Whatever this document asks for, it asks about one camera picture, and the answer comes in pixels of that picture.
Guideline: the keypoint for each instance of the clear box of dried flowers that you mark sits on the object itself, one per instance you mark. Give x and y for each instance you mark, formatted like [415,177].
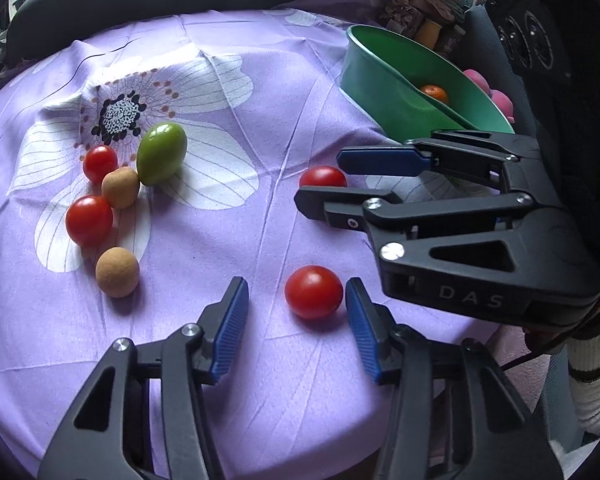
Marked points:
[397,10]

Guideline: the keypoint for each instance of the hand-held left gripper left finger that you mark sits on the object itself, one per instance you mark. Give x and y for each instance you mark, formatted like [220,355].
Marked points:
[230,330]

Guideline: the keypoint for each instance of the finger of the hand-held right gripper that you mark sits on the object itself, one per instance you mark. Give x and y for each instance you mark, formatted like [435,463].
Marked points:
[330,205]
[380,160]

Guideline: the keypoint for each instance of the pink plush toy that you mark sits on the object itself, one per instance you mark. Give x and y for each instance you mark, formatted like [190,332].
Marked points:
[502,102]

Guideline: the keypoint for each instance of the tan longan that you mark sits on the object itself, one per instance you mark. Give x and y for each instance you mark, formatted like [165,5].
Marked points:
[121,187]
[117,271]

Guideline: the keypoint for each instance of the green bowl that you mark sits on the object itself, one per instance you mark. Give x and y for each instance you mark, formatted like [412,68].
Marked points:
[380,75]

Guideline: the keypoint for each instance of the purple floral tablecloth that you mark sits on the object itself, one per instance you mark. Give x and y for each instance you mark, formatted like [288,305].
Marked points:
[280,110]

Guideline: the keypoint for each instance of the red cherry tomato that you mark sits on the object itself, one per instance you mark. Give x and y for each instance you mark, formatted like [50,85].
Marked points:
[100,162]
[323,177]
[89,220]
[314,292]

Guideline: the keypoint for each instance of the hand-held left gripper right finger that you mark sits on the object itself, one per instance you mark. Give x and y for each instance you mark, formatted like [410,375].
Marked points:
[362,332]

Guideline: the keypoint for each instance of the yellow bottle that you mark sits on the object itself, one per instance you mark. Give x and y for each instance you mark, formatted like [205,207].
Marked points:
[427,32]

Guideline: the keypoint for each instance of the orange mandarin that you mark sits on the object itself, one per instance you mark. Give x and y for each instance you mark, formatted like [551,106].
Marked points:
[434,93]

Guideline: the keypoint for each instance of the green jujube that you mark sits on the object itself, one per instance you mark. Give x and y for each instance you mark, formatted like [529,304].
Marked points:
[161,152]

